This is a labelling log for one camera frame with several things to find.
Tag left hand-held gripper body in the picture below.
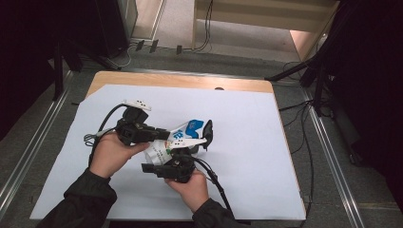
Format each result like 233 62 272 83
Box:
114 98 157 147

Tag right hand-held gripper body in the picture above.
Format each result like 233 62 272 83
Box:
157 137 208 184

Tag blue and white milk carton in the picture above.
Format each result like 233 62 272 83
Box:
144 119 209 166

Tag clear jar with black lid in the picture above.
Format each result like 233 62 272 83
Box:
185 119 214 156

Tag person's right hand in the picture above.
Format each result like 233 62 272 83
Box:
163 168 211 214

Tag person's left hand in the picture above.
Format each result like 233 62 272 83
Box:
87 130 150 180

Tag wooden table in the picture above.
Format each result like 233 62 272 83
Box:
85 70 308 221

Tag white paper sheet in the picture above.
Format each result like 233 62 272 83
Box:
29 84 308 221

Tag grey cabinet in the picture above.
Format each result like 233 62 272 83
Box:
116 0 139 43

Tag light wooden shelf unit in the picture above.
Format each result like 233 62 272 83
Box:
191 0 340 63

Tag black tripod stand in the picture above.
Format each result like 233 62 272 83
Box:
263 47 337 118

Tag left hand-held gripper cable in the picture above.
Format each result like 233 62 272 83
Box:
83 103 128 166

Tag hand-held gripper cable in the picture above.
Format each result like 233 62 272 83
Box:
189 156 238 220
83 103 128 166

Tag right hand-held gripper cable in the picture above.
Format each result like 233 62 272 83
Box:
189 156 238 220

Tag white floor cable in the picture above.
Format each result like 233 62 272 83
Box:
105 43 138 69

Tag metal floor rail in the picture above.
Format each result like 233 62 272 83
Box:
0 70 74 220
299 86 366 228

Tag black hanging cables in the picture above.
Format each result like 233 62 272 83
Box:
191 0 215 53

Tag black floor cables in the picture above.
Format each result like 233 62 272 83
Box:
278 61 319 219

